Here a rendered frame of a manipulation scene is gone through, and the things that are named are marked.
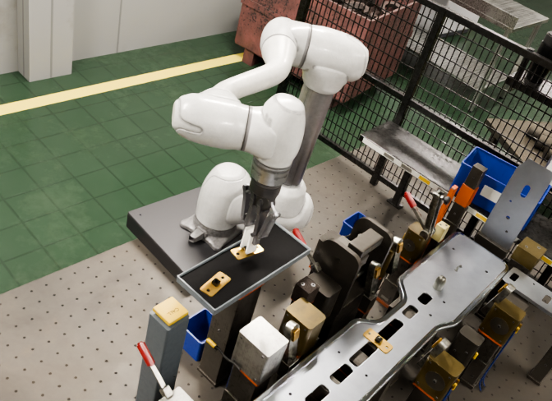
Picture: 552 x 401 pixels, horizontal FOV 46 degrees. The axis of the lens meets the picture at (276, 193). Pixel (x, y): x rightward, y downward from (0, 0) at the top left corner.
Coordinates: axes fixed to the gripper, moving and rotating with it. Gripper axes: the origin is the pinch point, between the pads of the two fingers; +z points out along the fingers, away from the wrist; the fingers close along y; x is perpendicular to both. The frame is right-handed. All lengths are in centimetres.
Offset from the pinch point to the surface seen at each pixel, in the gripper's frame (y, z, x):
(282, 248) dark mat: 0.8, 7.3, 12.1
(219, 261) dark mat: -2.1, 7.4, -6.5
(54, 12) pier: -280, 77, 65
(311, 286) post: 11.7, 13.3, 16.0
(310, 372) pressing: 29.0, 23.4, 4.8
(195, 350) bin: -5.4, 49.4, -4.4
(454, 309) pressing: 33, 23, 60
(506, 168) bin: 0, 9, 122
